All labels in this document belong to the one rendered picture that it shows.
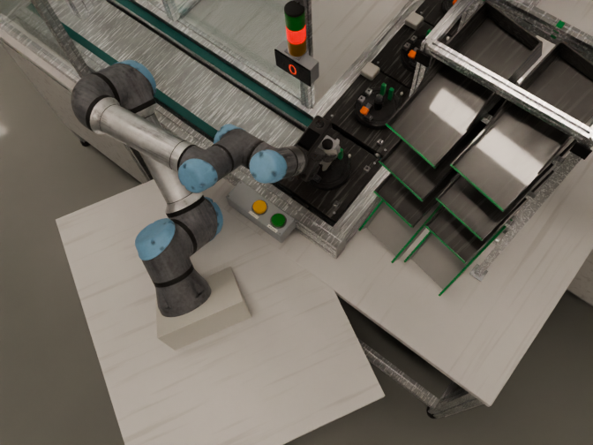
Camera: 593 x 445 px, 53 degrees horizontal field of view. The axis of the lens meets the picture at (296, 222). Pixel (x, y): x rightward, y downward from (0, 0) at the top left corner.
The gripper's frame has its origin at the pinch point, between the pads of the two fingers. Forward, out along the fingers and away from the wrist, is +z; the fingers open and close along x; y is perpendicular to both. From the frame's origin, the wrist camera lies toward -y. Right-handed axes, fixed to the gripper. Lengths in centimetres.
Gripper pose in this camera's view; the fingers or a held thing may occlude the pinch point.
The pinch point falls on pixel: (328, 146)
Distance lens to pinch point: 165.0
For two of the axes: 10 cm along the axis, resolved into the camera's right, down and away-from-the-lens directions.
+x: 7.8, 5.6, -2.7
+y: -4.4, 8.0, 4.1
